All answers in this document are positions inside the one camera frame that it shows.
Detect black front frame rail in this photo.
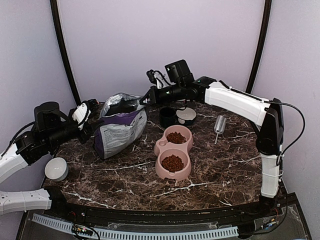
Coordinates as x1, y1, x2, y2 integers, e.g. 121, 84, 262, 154
29, 193, 298, 226

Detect white ceramic pet bowl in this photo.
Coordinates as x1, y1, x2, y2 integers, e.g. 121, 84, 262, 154
176, 107, 197, 126

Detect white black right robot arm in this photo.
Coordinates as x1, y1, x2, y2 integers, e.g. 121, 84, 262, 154
139, 59, 286, 217

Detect metal food scoop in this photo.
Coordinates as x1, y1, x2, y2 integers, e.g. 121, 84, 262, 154
214, 115, 226, 145

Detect white grey round bowl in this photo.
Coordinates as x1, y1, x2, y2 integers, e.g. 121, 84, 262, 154
44, 157, 69, 182

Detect grey slotted cable duct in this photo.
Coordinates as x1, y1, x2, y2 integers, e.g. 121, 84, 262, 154
31, 213, 239, 240

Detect pink double pet bowl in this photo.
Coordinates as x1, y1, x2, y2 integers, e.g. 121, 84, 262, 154
153, 125, 194, 181

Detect brown kibble in bowl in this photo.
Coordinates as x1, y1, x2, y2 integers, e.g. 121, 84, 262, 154
166, 131, 187, 144

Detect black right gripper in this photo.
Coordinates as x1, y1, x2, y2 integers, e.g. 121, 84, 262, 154
140, 81, 185, 107

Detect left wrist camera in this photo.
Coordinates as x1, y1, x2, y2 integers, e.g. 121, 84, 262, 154
69, 99, 100, 130

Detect purple pet food bag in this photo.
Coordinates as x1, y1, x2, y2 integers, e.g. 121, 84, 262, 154
94, 92, 147, 159

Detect dark green mug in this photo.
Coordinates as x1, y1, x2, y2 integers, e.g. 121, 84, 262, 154
159, 107, 177, 129

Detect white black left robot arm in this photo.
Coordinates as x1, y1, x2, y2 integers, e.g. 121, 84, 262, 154
0, 99, 102, 218

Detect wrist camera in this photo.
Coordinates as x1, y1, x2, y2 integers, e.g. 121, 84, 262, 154
69, 99, 100, 130
146, 69, 169, 89

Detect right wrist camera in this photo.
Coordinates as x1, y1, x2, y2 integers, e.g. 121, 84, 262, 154
146, 69, 169, 89

